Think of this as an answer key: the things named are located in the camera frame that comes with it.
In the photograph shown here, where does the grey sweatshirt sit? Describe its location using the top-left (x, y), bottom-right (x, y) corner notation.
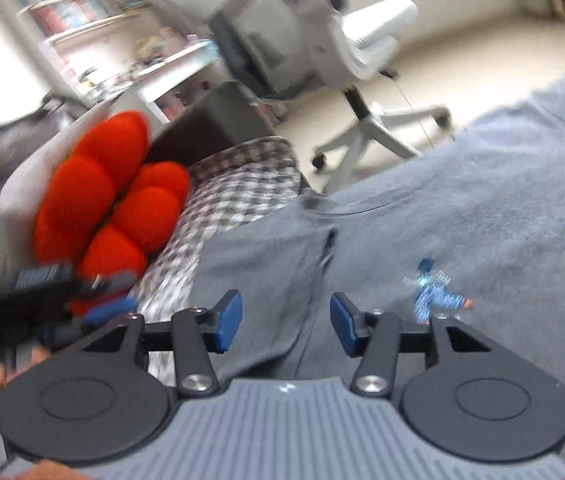
top-left (189, 75), bottom-right (565, 480)

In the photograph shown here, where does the red flower-shaped cushion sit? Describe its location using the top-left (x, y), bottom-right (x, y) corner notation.
top-left (33, 109), bottom-right (192, 317)

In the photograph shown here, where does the grey pillow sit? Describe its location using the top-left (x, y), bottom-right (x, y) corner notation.
top-left (0, 101), bottom-right (112, 270)

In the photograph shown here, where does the grey checkered bed quilt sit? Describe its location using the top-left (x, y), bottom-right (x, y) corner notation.
top-left (133, 136), bottom-right (313, 382)

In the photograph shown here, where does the white bookshelf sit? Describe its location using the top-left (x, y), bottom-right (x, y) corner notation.
top-left (0, 0), bottom-right (227, 124)

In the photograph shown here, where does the white office chair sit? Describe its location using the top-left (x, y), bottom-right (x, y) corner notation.
top-left (149, 0), bottom-right (452, 194)

